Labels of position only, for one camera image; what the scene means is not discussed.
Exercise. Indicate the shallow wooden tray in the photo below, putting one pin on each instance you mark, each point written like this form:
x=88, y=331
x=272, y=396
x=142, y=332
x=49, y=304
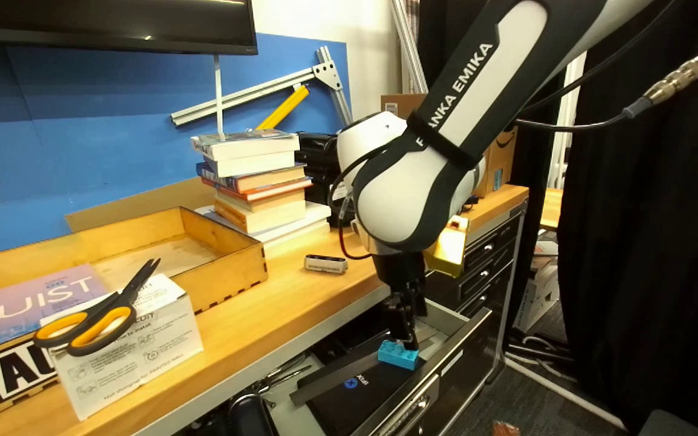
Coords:
x=210, y=261

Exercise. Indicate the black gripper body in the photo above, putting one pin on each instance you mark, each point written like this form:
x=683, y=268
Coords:
x=403, y=275

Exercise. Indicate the black tool drawer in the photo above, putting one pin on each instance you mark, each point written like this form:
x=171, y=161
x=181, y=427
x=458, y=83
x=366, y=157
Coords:
x=456, y=358

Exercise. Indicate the brown cardboard shipping box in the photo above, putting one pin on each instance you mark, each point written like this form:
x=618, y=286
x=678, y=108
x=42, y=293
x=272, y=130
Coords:
x=497, y=157

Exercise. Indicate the black equipment box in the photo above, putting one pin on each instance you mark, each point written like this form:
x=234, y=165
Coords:
x=319, y=157

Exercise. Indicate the black drawer cabinet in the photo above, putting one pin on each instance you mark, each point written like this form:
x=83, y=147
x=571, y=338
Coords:
x=486, y=275

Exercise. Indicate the black and white sticker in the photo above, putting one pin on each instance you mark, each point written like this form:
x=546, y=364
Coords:
x=23, y=367

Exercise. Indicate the black monitor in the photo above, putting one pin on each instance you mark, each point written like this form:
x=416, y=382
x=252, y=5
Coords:
x=132, y=25

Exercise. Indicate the yellow bar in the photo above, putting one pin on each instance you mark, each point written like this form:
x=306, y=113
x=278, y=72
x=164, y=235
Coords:
x=286, y=108

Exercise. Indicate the stack of books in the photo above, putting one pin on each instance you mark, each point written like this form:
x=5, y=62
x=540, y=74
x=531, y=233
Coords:
x=258, y=183

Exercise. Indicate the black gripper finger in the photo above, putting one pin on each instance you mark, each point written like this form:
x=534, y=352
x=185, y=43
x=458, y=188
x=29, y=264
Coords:
x=403, y=331

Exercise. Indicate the grey metal ruler bar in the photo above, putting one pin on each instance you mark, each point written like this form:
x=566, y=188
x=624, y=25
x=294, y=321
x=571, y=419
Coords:
x=338, y=371

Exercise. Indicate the yellow handled black scissors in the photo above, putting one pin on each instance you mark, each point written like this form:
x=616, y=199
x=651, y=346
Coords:
x=92, y=329

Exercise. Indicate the white paper box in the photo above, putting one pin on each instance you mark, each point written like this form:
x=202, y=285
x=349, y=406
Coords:
x=160, y=338

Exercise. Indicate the blue foam board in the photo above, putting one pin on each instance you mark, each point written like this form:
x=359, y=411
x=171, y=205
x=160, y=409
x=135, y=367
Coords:
x=91, y=128

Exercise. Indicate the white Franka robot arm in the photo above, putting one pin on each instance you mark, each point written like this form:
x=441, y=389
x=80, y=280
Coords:
x=405, y=188

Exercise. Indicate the black flat box with logo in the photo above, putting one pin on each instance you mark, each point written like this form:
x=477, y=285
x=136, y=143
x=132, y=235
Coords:
x=363, y=404

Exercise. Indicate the small silver metal object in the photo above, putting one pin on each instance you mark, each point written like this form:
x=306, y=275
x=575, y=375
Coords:
x=325, y=264

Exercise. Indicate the blue toy brick block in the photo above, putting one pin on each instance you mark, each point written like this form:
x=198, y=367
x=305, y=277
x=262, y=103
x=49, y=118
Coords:
x=395, y=355

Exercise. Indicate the purple UIST sign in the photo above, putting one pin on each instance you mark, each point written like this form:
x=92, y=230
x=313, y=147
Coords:
x=23, y=307

